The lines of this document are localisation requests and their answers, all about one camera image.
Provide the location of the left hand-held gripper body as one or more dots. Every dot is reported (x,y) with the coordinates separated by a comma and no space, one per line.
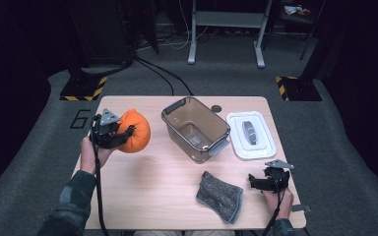
(105,134)

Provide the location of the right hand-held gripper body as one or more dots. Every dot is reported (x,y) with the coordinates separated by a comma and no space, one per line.
(279,178)

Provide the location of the orange plush toy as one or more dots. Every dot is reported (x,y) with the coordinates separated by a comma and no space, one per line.
(139,134)

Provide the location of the white box lid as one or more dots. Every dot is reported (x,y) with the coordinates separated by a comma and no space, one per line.
(265,144)

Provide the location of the grey cloth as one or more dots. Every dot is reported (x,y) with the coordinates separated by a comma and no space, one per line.
(221,196)

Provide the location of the brown transparent storage box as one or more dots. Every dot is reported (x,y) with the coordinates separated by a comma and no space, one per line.
(193,131)

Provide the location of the person's right hand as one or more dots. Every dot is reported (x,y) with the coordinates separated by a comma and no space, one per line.
(283,203)

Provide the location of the person's left hand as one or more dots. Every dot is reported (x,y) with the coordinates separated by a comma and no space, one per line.
(88,157)

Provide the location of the grey tape strip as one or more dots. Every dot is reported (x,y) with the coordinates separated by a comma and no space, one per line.
(303,207)

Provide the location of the black base with yellow stripes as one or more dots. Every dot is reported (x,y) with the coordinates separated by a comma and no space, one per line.
(300,89)
(80,88)

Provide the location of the dark round table grommet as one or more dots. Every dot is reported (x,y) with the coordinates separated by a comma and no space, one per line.
(216,108)

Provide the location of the black cabinet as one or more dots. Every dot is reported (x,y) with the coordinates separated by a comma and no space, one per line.
(101,32)

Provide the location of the white metal stand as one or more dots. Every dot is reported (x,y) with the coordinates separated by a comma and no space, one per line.
(229,19)

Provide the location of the orange and white clutter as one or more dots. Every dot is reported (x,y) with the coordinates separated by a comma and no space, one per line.
(295,10)

